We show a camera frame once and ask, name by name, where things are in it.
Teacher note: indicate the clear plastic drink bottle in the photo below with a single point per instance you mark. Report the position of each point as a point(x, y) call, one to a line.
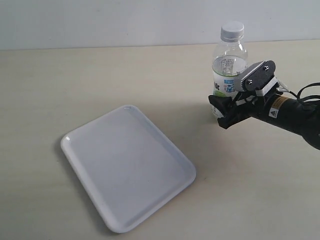
point(230, 58)

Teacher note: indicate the white bottle cap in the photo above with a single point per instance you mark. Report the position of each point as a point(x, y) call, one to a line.
point(232, 31)

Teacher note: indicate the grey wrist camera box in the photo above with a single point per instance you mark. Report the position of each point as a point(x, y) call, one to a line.
point(258, 79)

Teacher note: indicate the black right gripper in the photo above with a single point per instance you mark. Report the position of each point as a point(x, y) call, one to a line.
point(232, 111)

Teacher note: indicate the white plastic tray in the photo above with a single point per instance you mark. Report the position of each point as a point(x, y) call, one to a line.
point(127, 166)

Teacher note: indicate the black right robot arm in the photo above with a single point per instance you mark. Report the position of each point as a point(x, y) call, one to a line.
point(294, 115)

